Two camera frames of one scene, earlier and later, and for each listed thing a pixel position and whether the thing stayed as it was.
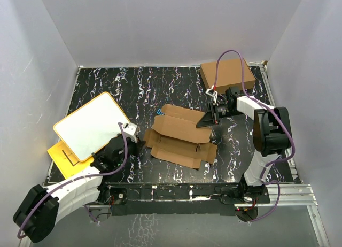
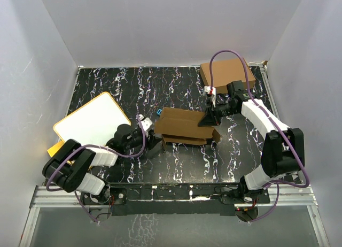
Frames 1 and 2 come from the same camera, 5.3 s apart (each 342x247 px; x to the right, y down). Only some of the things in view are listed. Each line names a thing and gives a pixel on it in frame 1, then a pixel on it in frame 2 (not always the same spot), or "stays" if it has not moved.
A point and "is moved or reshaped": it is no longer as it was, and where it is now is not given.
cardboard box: x=175 y=137 is moved or reshaped
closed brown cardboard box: x=229 y=75 stays
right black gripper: x=207 y=120 stays
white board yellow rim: x=86 y=130 stays
